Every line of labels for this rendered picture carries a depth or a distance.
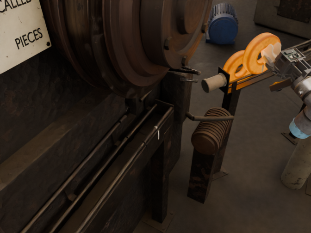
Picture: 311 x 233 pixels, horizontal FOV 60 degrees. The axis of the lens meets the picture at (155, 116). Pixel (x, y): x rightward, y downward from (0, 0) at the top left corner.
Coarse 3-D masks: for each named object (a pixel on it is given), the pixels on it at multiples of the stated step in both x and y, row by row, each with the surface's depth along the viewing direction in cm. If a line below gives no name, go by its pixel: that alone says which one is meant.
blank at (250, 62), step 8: (256, 40) 96; (264, 40) 96; (272, 40) 98; (248, 48) 98; (256, 48) 97; (248, 56) 98; (256, 56) 99; (248, 64) 100; (256, 64) 102; (256, 72) 104
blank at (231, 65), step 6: (234, 54) 111; (240, 54) 110; (228, 60) 111; (234, 60) 109; (240, 60) 111; (228, 66) 111; (234, 66) 111; (228, 72) 112; (234, 72) 114; (240, 72) 119; (246, 72) 117; (234, 78) 116; (246, 78) 120
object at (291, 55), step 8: (296, 48) 92; (280, 56) 90; (288, 56) 89; (296, 56) 89; (304, 56) 90; (280, 64) 92; (288, 64) 88; (296, 64) 88; (304, 64) 89; (280, 72) 92; (288, 72) 92; (296, 72) 88; (304, 72) 86; (296, 80) 88
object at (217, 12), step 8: (216, 8) 282; (224, 8) 275; (232, 8) 281; (216, 16) 266; (224, 16) 258; (232, 16) 266; (208, 24) 275; (216, 24) 261; (224, 24) 259; (232, 24) 258; (208, 32) 269; (216, 32) 266; (224, 32) 265; (232, 32) 263; (208, 40) 287; (216, 40) 271; (224, 40) 270; (232, 40) 271
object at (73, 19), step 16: (64, 0) 45; (80, 0) 44; (96, 0) 43; (64, 16) 47; (80, 16) 45; (96, 16) 45; (80, 32) 47; (96, 32) 46; (80, 48) 50; (96, 48) 47; (80, 64) 54; (96, 64) 49; (96, 80) 59; (112, 80) 55; (160, 80) 77; (128, 96) 63
